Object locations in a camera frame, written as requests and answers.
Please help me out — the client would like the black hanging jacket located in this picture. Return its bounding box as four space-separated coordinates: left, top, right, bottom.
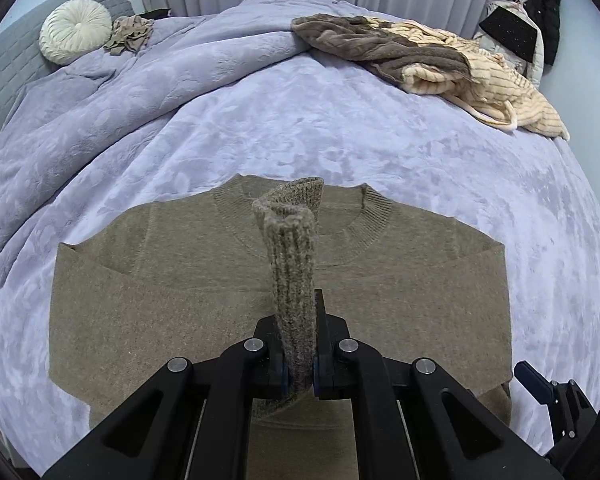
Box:
511 0 562 67

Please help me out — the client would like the white padded garment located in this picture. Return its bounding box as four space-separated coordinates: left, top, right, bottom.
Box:
472 0 547 83

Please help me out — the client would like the grey quilted headboard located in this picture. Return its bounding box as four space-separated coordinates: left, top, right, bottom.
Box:
0 0 133 163

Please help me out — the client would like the small crumpled brown cloth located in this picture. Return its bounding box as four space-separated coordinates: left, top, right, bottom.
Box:
103 15 155 56

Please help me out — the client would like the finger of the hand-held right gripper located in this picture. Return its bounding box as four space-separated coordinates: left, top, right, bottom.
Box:
513 361 552 407

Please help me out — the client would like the olive brown knitted sweater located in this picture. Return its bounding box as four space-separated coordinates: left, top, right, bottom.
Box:
49 175 512 480

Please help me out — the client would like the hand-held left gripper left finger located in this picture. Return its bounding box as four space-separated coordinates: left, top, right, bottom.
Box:
42 316 287 480

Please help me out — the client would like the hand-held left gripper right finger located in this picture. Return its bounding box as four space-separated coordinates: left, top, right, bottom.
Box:
312 289 564 480

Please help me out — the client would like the brown fleece garment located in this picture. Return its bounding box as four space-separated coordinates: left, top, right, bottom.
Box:
291 14 481 87

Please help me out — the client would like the round cream pleated pillow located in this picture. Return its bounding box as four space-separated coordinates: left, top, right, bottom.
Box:
39 0 113 66

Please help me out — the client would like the cream striped fleece garment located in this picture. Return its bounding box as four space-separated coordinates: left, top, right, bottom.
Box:
365 17 571 141

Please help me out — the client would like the lavender embossed blanket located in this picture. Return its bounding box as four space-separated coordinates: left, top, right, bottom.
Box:
0 0 600 467

